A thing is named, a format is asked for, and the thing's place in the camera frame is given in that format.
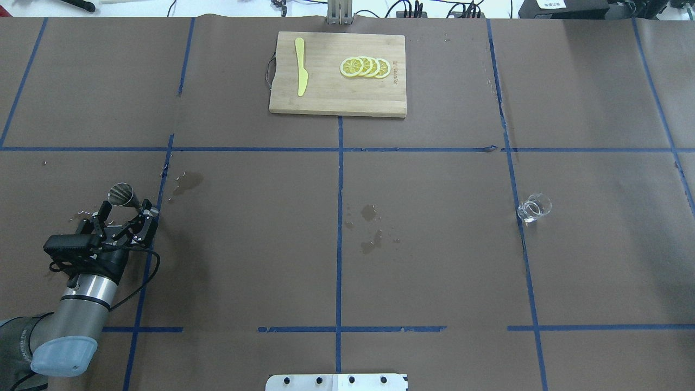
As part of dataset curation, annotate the yellow plastic knife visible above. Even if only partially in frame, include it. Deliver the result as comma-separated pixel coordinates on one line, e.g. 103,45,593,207
294,37,309,97

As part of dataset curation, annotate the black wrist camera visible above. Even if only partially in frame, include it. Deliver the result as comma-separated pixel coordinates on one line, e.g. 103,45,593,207
43,234,97,260

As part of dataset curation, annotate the lemon slice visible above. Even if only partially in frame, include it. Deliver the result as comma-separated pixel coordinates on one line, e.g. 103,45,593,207
372,59,391,79
339,56,364,78

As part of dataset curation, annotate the clear glass cup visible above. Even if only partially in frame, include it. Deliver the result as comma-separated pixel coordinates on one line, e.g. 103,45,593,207
516,193,553,224

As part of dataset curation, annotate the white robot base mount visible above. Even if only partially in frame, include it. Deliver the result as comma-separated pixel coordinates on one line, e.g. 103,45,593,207
265,373,409,390

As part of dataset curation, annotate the steel jigger measuring cup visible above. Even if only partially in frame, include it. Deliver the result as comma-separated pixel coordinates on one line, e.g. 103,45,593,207
106,182,142,210

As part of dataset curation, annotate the back lemon slice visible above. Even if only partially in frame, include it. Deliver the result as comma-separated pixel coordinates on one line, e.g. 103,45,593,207
372,59,391,79

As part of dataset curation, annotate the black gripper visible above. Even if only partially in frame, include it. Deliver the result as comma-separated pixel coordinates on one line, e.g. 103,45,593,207
76,199,159,259

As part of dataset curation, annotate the front lemon slice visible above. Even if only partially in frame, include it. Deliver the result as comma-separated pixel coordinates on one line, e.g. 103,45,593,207
339,56,364,78

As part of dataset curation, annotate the wooden cutting board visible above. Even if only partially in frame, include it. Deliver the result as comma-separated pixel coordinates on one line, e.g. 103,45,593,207
269,30,407,118

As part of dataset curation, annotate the aluminium camera post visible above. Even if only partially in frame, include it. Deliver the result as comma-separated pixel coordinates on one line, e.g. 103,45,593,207
326,0,354,26

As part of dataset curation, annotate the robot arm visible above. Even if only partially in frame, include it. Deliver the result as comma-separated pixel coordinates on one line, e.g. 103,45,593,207
1,198,161,390

